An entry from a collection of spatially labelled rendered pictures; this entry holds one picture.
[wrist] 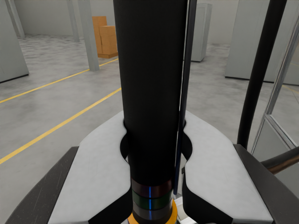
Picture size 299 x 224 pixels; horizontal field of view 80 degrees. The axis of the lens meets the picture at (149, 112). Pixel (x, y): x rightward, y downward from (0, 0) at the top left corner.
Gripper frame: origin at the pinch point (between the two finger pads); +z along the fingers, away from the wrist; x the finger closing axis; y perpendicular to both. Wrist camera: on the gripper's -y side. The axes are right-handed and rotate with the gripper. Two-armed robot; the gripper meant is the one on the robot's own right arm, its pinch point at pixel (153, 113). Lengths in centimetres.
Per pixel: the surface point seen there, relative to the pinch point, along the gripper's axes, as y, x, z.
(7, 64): 121, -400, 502
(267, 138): 79, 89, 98
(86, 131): 165, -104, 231
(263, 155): 93, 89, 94
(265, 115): 65, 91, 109
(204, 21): 24, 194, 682
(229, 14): 14, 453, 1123
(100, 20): 24, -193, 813
